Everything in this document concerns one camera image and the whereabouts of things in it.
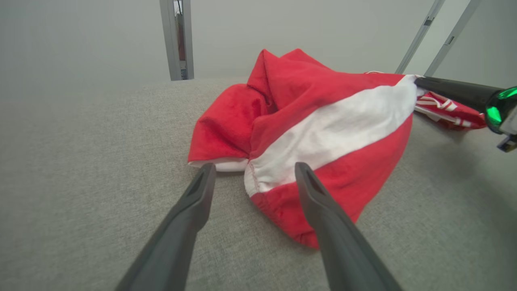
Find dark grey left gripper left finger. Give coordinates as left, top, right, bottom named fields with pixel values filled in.
left=115, top=163, right=217, bottom=291

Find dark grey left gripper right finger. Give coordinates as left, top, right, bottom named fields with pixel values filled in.
left=294, top=162, right=404, bottom=291

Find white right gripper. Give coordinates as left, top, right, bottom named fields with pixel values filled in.
left=414, top=76, right=517, bottom=154

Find red jersey with white sleeves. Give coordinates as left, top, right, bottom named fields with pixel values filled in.
left=366, top=71, right=488, bottom=131

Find red shorts with white stripe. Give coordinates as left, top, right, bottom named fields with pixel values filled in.
left=187, top=48, right=423, bottom=249

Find grey partition post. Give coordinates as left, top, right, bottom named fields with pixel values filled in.
left=395, top=0, right=446, bottom=76
left=424, top=0, right=483, bottom=78
left=159, top=0, right=195, bottom=81

